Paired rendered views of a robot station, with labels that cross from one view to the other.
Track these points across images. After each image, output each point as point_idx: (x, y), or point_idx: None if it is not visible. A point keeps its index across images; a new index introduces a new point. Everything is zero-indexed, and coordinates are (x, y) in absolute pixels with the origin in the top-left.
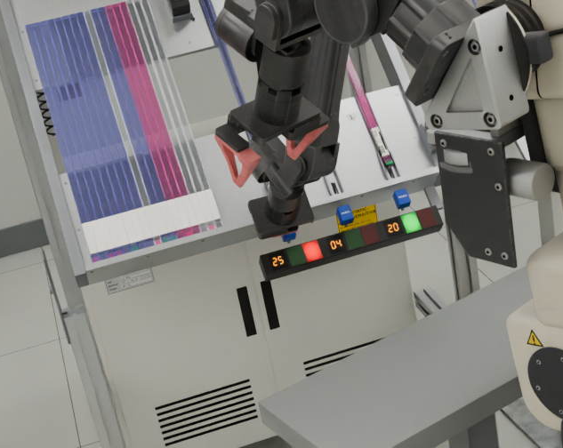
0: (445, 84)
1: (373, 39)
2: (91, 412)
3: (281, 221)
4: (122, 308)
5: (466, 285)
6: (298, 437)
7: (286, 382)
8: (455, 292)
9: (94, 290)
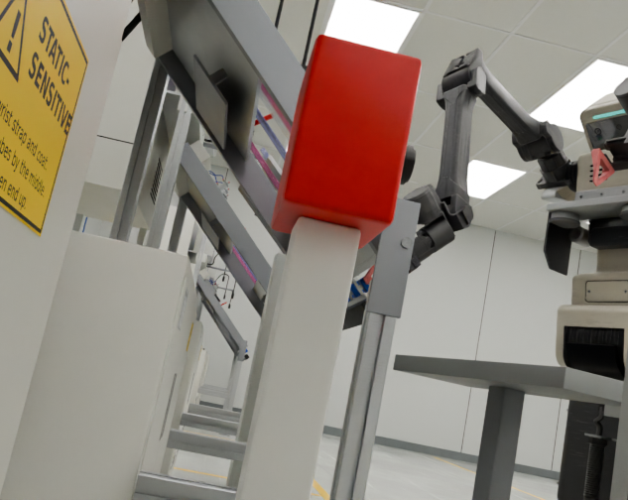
0: None
1: (249, 184)
2: (376, 424)
3: (420, 261)
4: (171, 354)
5: None
6: (611, 383)
7: None
8: None
9: (179, 313)
